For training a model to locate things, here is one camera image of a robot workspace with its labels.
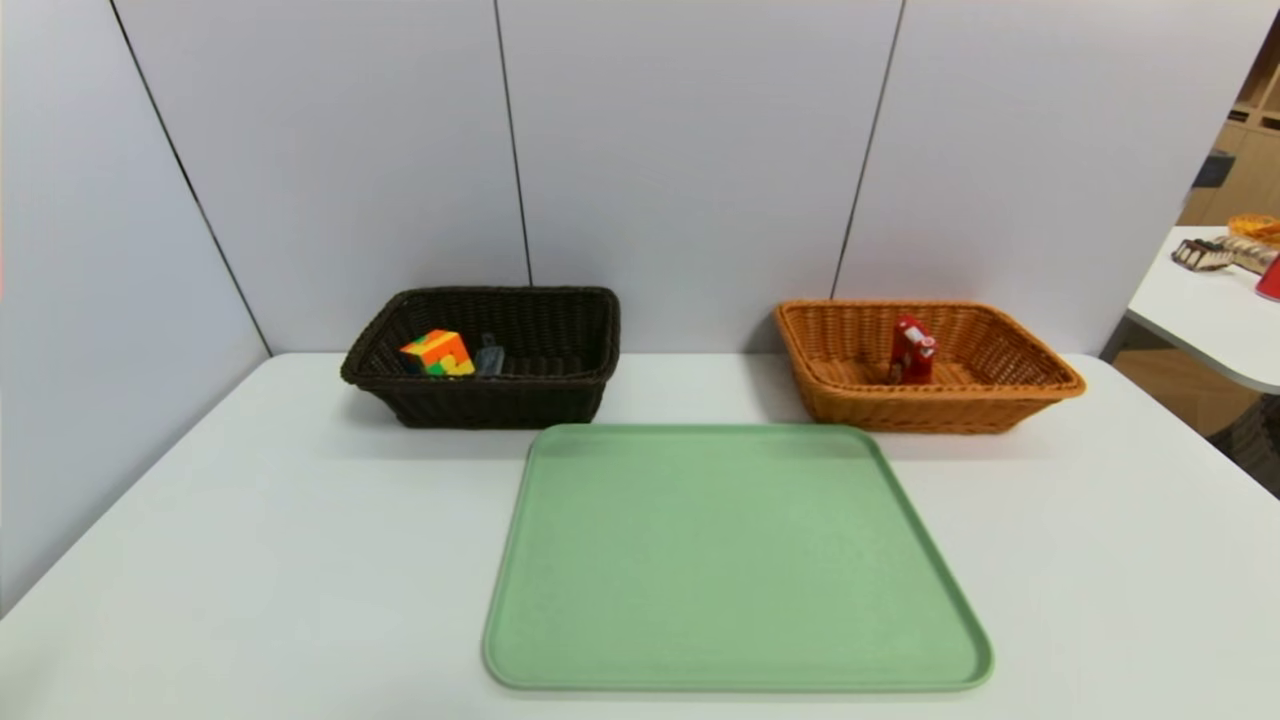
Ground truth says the colourful puzzle cube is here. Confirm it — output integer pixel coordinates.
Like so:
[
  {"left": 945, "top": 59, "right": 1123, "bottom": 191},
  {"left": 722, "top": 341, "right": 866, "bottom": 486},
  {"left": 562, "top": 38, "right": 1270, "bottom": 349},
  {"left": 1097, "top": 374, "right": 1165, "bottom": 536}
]
[{"left": 399, "top": 328, "right": 477, "bottom": 379}]

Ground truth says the red snack packet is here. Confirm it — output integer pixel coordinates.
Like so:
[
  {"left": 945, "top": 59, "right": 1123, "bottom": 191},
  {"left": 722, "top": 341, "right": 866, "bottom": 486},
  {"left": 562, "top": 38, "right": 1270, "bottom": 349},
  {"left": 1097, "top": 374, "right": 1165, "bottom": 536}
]
[{"left": 887, "top": 314, "right": 940, "bottom": 387}]

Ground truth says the dark brown wicker basket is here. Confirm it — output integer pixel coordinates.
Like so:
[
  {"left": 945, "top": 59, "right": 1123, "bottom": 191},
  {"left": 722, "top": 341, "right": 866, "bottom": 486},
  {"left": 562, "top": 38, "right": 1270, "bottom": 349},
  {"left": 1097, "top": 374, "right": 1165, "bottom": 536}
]
[{"left": 340, "top": 286, "right": 622, "bottom": 430}]

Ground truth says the orange wicker basket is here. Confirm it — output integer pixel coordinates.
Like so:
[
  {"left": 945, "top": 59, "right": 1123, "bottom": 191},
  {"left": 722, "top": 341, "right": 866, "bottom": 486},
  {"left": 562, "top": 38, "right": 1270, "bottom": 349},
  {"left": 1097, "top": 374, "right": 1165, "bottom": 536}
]
[{"left": 777, "top": 300, "right": 1089, "bottom": 435}]

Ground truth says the light green plastic tray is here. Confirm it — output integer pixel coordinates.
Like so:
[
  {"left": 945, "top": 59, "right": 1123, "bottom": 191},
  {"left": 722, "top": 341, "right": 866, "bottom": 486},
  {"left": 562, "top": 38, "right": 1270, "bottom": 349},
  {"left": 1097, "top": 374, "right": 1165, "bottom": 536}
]
[{"left": 483, "top": 423, "right": 996, "bottom": 693}]

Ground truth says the white background table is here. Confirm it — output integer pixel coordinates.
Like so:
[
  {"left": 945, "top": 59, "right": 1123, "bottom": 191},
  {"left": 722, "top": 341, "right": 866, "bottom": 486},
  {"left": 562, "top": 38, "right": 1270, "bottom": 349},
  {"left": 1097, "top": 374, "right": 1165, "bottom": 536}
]
[{"left": 1125, "top": 225, "right": 1280, "bottom": 395}]

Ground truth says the chocolate cake slice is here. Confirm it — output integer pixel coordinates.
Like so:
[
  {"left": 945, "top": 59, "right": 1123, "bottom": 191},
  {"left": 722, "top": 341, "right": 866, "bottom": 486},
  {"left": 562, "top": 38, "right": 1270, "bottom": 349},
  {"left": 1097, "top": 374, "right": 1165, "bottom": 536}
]
[{"left": 1172, "top": 237, "right": 1237, "bottom": 273}]

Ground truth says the dark woven stool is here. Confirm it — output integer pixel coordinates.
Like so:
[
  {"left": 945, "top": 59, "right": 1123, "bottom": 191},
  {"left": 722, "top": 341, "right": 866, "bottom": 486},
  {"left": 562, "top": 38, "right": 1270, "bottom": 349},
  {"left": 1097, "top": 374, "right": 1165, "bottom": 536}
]
[{"left": 1208, "top": 395, "right": 1280, "bottom": 498}]

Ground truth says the wooden shelf unit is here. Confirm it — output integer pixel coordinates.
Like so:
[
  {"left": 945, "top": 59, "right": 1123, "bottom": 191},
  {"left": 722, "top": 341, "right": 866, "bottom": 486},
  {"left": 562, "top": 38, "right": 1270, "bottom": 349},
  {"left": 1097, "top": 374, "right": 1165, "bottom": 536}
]
[{"left": 1180, "top": 22, "right": 1280, "bottom": 228}]

